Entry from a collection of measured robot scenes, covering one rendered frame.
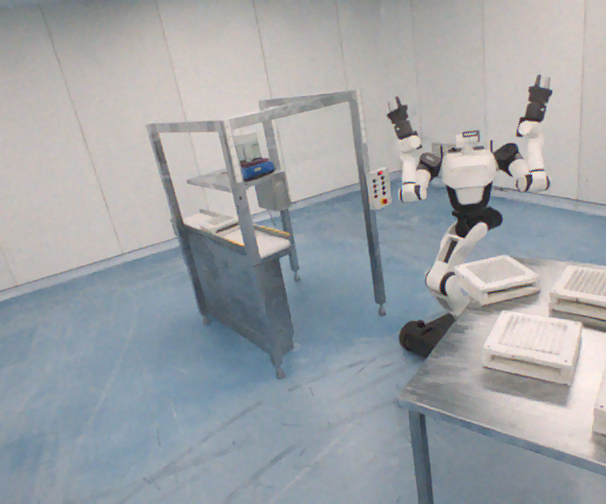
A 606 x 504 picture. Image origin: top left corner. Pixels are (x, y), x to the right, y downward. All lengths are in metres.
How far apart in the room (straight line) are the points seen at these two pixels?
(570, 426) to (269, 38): 5.78
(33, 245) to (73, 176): 0.91
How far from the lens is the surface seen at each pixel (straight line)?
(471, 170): 2.63
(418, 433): 1.60
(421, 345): 3.00
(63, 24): 6.01
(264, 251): 2.85
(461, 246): 2.71
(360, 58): 7.14
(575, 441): 1.42
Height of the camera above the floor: 1.83
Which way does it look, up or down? 20 degrees down
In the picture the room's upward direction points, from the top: 10 degrees counter-clockwise
